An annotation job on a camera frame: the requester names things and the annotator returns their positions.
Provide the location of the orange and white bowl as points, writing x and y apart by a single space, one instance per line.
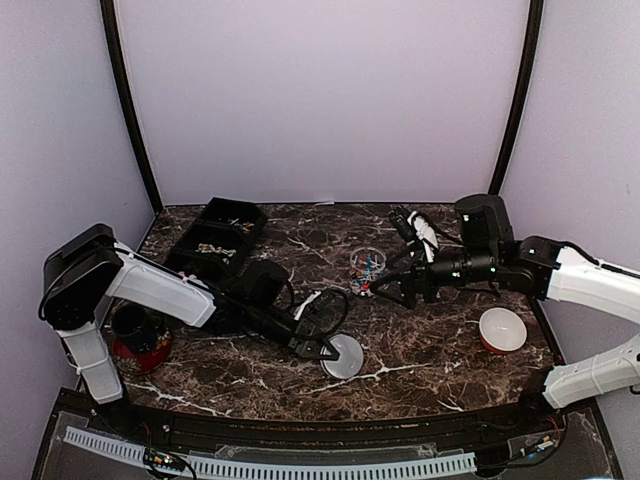
502 331

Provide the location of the black bin with small candies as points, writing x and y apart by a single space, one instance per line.
212 268

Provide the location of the silver jar lid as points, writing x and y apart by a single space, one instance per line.
350 357

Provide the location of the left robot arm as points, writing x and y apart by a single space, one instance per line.
94 265

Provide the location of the clear plastic jar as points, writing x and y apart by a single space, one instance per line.
367 264

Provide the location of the white slotted cable duct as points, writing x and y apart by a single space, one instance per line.
200 467

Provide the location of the black front rail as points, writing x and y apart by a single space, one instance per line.
482 429

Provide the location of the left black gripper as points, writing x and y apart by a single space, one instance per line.
302 339

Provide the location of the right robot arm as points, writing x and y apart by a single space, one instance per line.
548 270

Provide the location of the left black frame post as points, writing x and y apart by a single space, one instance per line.
126 100

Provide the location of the dark blue mug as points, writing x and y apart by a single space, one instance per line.
137 329

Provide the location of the black frame post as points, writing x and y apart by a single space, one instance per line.
521 89
126 100

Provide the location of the red floral saucer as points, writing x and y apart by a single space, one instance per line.
147 360

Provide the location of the pile of small candies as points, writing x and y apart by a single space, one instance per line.
205 248

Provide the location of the pile of lollipops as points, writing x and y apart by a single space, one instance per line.
245 225

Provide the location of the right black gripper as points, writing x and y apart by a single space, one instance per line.
403 272

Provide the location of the right black frame post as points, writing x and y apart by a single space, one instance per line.
521 89

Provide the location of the black bin with lollipops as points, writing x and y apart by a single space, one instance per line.
219 210

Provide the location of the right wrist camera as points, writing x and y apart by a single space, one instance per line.
476 222

